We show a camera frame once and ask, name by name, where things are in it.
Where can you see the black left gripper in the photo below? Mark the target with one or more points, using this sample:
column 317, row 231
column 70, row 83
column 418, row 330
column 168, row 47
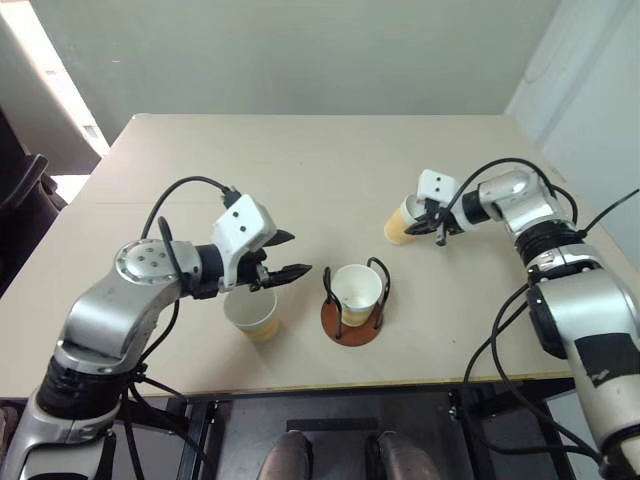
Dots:
column 252, row 270

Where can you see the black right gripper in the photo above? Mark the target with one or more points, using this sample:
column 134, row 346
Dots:
column 445, row 222

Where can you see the tan white paper cup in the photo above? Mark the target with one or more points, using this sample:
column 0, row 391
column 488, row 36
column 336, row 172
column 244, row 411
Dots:
column 252, row 312
column 356, row 290
column 397, row 227

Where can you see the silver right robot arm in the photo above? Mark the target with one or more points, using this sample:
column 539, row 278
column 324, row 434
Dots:
column 585, row 310

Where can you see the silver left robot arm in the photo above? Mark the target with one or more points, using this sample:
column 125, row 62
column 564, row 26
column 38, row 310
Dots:
column 105, row 305

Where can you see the dark rounded shape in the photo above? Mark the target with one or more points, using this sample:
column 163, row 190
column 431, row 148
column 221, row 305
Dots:
column 405, row 457
column 286, row 457

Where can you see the black office chair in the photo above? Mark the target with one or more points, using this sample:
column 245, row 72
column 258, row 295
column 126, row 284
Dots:
column 20, row 200

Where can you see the white partition panel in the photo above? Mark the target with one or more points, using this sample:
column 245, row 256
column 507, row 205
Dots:
column 55, row 85

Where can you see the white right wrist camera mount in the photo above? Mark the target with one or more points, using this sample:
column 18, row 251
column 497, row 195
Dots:
column 436, row 187

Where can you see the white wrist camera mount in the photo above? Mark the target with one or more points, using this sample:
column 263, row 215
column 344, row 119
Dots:
column 242, row 220
column 436, row 187

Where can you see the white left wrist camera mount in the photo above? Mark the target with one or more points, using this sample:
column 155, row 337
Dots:
column 242, row 220

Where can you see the black table frame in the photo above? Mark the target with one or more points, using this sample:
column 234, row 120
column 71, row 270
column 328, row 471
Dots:
column 240, row 435

